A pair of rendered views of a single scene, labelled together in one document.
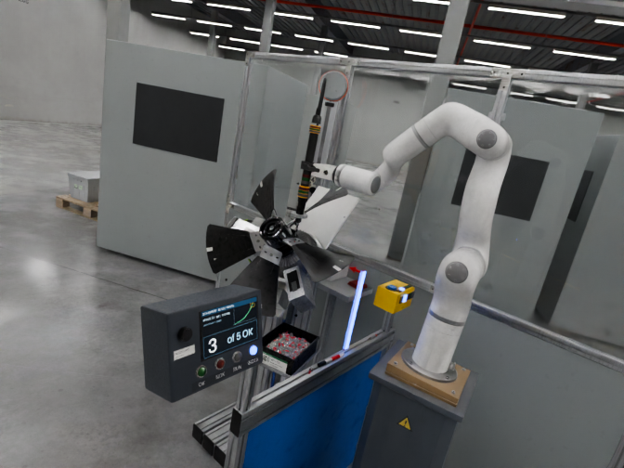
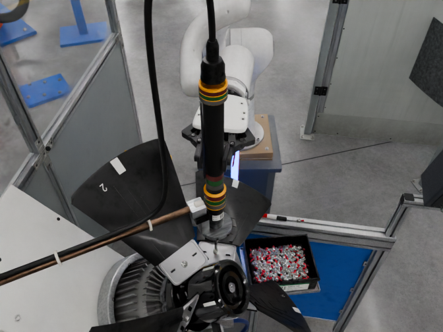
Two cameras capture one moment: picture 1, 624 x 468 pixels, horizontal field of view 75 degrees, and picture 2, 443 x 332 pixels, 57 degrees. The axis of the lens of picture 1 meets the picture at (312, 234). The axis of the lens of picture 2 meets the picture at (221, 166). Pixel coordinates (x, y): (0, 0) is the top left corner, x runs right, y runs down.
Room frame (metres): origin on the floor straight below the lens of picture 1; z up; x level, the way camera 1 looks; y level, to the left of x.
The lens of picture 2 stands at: (1.85, 0.51, 2.01)
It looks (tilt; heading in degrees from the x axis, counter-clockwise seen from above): 47 degrees down; 242
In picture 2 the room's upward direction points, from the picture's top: straight up
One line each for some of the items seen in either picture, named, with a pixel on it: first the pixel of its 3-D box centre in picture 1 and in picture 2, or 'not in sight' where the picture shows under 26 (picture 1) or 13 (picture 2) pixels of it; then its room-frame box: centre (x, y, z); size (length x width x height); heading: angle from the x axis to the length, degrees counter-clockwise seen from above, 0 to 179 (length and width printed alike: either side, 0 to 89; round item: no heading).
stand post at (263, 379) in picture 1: (264, 368); not in sight; (1.79, 0.11, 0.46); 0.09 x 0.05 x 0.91; 53
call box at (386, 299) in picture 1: (394, 297); not in sight; (1.65, -0.40, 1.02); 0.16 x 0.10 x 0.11; 143
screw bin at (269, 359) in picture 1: (286, 347); (278, 263); (1.38, 0.01, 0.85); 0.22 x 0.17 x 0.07; 157
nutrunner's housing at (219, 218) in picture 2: (307, 166); (214, 159); (1.63, 0.07, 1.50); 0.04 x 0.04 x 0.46
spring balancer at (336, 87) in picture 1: (333, 85); not in sight; (2.35, 0.04, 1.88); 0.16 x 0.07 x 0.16; 88
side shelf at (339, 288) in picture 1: (334, 282); not in sight; (2.14, -0.18, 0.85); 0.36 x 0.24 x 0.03; 53
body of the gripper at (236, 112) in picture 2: (330, 172); (222, 117); (1.56, -0.02, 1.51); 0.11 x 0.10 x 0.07; 53
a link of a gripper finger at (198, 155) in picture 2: not in sight; (195, 149); (1.65, 0.03, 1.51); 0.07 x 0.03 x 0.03; 53
